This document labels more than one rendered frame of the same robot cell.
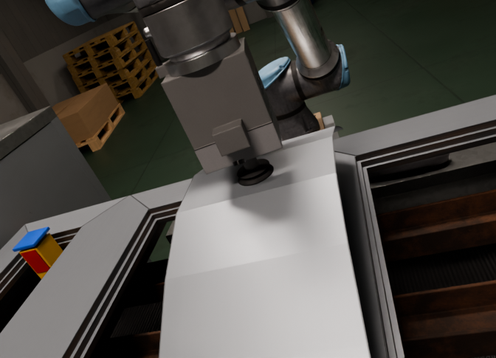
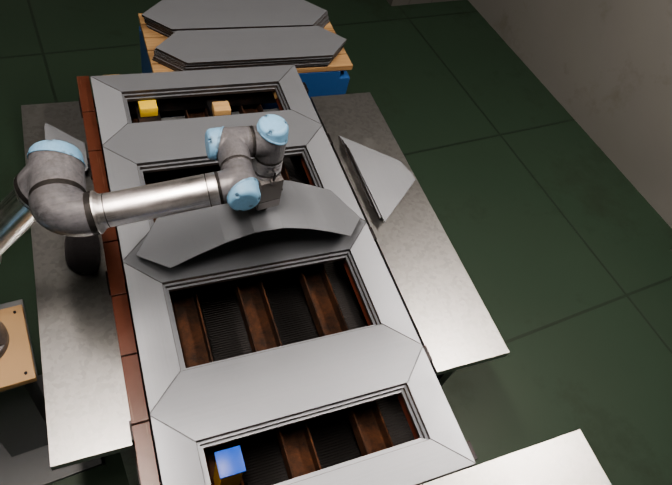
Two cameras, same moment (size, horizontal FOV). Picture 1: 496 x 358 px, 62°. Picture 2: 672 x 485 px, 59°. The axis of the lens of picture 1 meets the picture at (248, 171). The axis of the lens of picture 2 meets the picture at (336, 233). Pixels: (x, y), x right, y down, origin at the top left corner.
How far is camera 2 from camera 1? 172 cm
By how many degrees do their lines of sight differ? 96
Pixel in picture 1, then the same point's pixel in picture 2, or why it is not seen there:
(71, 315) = (289, 357)
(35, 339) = (309, 371)
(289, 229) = (286, 193)
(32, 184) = not seen: outside the picture
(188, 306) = (314, 222)
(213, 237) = (292, 214)
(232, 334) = (317, 211)
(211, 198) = (274, 217)
